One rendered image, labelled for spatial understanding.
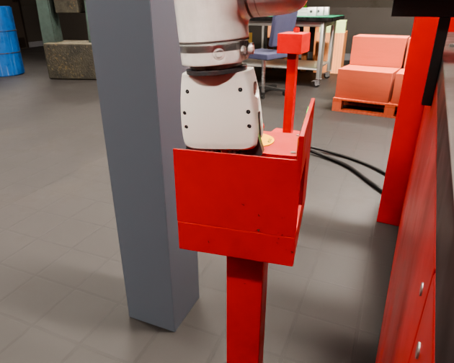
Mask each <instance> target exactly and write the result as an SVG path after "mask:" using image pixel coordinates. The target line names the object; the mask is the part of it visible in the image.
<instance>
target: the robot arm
mask: <svg viewBox="0 0 454 363"><path fill-rule="evenodd" d="M307 1H308V0H174V8H175V14H176V21H177V32H178V38H179V48H180V54H181V60H182V65H183V66H189V67H190V68H187V69H186V71H185V72H184V73H183V74H182V83H181V120H182V134H183V138H184V143H185V145H186V149H190V150H197V151H212V152H220V153H222V150H223V151H228V153H235V154H242V155H250V156H261V155H262V154H263V152H264V146H263V143H262V139H261V138H262V135H263V121H262V108H261V102H260V96H259V87H258V83H257V77H256V74H255V71H254V67H247V64H246V63H242V61H244V60H246V59H247V58H248V57H249V54H254V43H253V42H249V41H248V39H249V20H250V19H251V18H254V17H268V16H276V15H283V14H290V13H293V12H296V11H298V10H300V9H302V8H303V7H304V6H305V5H306V2H307Z"/></svg>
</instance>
